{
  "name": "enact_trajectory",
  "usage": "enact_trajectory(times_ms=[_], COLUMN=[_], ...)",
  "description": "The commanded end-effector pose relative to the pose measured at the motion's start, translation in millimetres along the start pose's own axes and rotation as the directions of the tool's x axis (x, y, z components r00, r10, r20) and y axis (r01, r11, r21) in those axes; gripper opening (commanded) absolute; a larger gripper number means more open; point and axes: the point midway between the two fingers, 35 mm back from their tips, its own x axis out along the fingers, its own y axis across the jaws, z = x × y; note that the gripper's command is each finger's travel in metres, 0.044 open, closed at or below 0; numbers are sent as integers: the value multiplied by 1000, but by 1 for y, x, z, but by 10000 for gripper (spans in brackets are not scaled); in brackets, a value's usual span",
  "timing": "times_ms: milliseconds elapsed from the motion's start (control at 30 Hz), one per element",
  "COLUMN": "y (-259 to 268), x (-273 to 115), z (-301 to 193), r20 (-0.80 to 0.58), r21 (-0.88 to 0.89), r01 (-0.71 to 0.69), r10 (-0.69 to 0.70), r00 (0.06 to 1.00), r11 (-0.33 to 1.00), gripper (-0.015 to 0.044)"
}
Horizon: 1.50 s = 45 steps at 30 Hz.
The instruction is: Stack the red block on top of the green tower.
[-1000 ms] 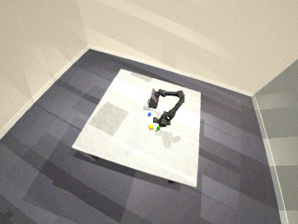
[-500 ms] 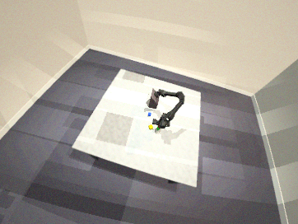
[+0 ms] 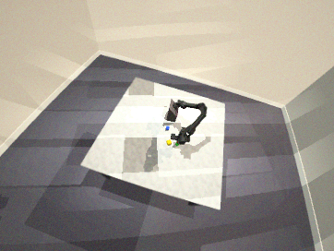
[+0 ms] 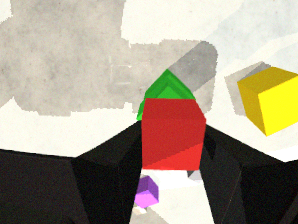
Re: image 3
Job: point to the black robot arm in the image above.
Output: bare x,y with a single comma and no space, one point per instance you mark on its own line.
190,130

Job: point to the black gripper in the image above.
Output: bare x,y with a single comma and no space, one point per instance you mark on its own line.
174,137

